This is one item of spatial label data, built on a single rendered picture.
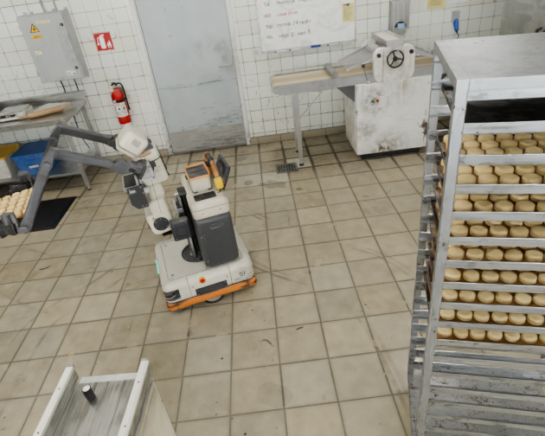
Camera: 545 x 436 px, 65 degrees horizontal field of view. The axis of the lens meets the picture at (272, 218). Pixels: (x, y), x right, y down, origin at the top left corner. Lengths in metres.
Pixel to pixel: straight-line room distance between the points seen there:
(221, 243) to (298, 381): 1.03
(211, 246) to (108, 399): 1.48
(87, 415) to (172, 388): 1.11
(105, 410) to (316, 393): 1.27
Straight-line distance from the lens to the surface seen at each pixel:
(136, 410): 1.64
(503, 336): 1.81
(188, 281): 3.05
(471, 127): 1.25
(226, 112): 5.64
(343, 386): 2.64
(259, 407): 2.60
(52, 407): 1.77
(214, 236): 2.93
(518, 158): 1.32
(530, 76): 1.21
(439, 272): 1.45
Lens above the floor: 2.13
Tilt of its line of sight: 32 degrees down
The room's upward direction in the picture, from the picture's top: 8 degrees counter-clockwise
